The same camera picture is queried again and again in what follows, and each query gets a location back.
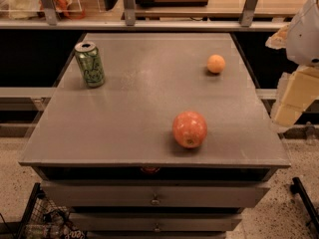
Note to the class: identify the black metal stand leg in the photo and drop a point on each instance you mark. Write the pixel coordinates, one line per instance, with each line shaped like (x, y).
(297, 188)

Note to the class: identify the red object inside drawer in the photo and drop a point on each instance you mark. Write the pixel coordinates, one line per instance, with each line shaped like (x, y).
(150, 170)

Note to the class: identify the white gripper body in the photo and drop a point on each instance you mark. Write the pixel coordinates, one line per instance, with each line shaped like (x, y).
(305, 37)

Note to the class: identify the black wire basket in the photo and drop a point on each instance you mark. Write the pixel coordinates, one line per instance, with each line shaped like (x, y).
(44, 219)

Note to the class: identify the wooden shelf with metal brackets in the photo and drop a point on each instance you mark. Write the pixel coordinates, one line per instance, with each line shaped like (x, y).
(216, 16)

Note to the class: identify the clear plastic bin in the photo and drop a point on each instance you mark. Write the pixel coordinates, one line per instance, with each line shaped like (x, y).
(26, 9)

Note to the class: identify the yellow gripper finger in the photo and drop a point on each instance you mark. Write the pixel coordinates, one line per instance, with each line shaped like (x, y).
(278, 40)

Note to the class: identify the small orange fruit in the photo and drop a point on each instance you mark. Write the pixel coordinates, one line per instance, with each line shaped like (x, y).
(215, 64)

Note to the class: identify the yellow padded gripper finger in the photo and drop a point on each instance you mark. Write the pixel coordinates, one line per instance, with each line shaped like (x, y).
(296, 92)

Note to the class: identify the red apple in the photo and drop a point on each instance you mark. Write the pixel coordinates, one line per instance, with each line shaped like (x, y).
(189, 129)

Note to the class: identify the green soda can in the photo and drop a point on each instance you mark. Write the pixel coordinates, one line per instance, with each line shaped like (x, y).
(89, 61)

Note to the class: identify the grey drawer cabinet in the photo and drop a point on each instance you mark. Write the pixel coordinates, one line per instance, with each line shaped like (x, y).
(90, 144)

